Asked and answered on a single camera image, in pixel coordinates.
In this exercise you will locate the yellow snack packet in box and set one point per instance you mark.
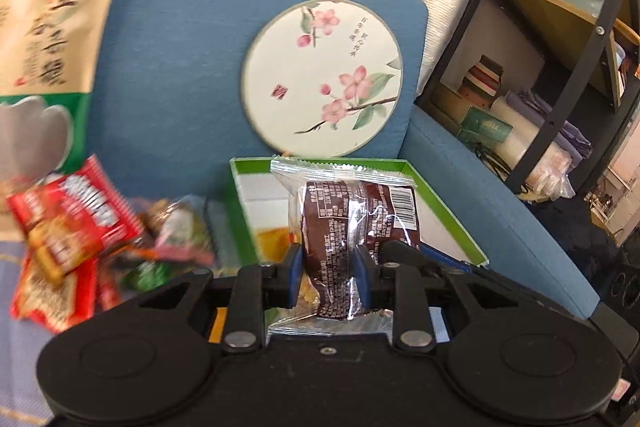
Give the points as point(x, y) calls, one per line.
point(273, 244)

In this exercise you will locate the round floral fan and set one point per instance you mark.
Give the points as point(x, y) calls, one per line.
point(322, 79)

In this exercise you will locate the red snack packet upper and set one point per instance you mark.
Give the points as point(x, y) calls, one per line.
point(74, 218)

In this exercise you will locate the small red sausage packet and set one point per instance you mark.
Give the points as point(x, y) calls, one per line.
point(106, 288)

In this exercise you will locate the black metal shelf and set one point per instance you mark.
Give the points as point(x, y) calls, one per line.
point(590, 65)

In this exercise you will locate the large beige green grain bag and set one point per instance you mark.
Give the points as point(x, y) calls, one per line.
point(49, 53)

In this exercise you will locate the pink label snack packet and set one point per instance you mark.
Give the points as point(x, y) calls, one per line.
point(180, 230)

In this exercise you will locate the red snack packet lower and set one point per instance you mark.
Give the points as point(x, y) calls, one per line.
point(55, 307)

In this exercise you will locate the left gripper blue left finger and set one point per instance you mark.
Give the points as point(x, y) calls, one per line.
point(257, 289)

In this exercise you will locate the red snack packet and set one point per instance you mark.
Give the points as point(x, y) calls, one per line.
point(55, 307)
point(74, 218)

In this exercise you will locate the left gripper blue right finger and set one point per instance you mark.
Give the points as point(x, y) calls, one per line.
point(396, 283)

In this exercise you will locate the green foil candy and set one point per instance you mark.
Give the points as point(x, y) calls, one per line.
point(148, 276)

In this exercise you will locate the green box on shelf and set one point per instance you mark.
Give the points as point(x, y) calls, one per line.
point(480, 127)

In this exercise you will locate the green cardboard box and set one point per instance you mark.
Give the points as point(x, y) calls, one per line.
point(256, 200)

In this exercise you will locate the brown nut snack packet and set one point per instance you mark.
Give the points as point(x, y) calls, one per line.
point(334, 209)

